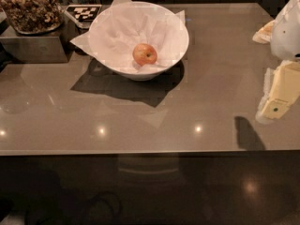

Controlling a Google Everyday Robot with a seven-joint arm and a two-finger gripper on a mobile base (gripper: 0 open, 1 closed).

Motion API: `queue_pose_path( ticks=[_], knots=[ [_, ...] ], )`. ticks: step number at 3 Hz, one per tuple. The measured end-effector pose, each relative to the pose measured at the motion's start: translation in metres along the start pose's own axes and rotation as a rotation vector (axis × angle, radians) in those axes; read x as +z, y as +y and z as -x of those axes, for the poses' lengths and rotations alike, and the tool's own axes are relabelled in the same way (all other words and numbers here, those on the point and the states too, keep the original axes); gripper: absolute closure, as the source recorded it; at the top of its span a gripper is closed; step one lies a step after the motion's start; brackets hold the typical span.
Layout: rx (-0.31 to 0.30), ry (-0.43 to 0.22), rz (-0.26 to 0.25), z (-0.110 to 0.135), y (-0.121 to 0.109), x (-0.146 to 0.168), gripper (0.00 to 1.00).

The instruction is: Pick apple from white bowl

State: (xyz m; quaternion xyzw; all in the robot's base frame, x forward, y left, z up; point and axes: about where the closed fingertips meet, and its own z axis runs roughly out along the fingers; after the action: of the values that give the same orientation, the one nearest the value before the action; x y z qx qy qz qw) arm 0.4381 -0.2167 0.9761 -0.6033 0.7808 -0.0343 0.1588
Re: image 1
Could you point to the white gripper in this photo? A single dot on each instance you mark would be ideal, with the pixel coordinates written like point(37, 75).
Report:
point(286, 37)

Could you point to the red yellow apple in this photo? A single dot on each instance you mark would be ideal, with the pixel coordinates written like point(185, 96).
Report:
point(144, 54)

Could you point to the white bowl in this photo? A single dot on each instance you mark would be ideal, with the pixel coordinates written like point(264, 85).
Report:
point(139, 73)

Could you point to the white paper liner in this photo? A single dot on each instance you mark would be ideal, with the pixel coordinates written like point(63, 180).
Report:
point(125, 32)

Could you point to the black white marker tag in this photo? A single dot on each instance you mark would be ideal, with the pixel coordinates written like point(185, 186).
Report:
point(82, 15)

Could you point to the steel box stand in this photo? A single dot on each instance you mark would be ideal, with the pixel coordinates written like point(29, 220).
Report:
point(49, 48)

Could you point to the glass jar of nuts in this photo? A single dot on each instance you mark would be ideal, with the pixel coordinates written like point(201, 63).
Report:
point(33, 17)

